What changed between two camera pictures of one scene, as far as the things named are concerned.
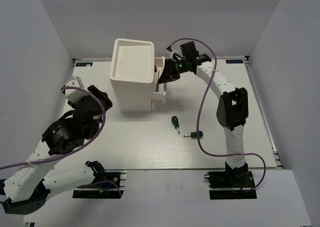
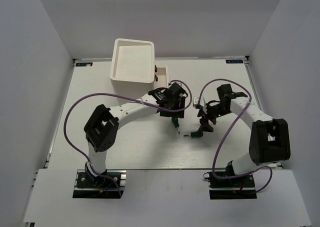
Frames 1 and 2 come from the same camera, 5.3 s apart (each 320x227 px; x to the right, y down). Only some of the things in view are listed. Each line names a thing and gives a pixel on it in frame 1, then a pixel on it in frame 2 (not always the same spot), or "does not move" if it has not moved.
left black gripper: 95,90 → 180,114
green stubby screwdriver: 175,121 does not move
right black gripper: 168,73 → 206,116
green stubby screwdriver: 193,135 does not move
